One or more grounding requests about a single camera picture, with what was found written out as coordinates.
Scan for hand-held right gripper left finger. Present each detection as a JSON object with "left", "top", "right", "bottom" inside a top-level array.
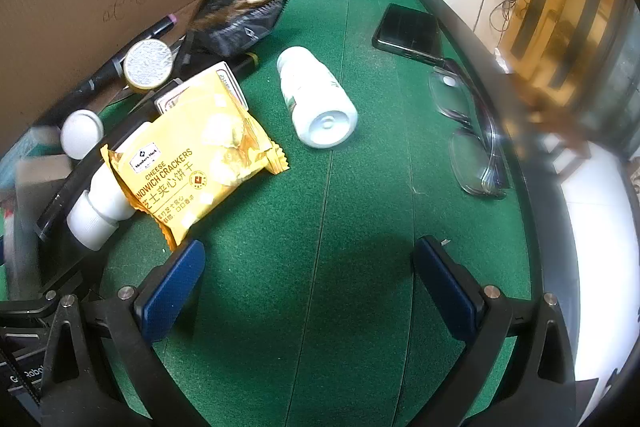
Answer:
[{"left": 37, "top": 238, "right": 212, "bottom": 427}]

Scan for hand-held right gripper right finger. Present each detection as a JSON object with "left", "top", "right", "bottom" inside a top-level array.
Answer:
[{"left": 400, "top": 235, "right": 584, "bottom": 427}]

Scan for small white ribbed-cap bottle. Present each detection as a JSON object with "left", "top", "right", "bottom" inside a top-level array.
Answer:
[{"left": 66, "top": 162, "right": 132, "bottom": 252}]

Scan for yellow cracker packet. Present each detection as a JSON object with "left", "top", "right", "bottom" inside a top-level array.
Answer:
[{"left": 100, "top": 61, "right": 291, "bottom": 253}]

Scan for small white barcode box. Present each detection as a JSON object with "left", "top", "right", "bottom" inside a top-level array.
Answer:
[{"left": 154, "top": 61, "right": 249, "bottom": 118}]

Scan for large white plastic bottle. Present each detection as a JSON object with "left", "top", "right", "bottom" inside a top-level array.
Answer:
[{"left": 276, "top": 47, "right": 358, "bottom": 150}]

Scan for yellow jar with silver lid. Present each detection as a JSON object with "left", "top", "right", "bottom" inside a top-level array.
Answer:
[{"left": 123, "top": 41, "right": 174, "bottom": 92}]

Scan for black marker pink cap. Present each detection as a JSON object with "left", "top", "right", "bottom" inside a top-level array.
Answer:
[{"left": 70, "top": 13, "right": 179, "bottom": 100}]

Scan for eyeglasses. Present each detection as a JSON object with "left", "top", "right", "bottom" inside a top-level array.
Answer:
[{"left": 427, "top": 58, "right": 508, "bottom": 199}]

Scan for white round cap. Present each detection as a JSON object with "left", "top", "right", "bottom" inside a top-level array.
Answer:
[{"left": 61, "top": 109, "right": 104, "bottom": 160}]

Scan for wooden stool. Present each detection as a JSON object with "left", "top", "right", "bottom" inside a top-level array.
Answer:
[{"left": 510, "top": 72, "right": 593, "bottom": 182}]

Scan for black smartphone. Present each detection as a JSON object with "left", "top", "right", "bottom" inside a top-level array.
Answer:
[{"left": 372, "top": 3, "right": 446, "bottom": 66}]

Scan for black snack bag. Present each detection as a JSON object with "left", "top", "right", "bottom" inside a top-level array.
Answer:
[{"left": 190, "top": 0, "right": 298, "bottom": 58}]

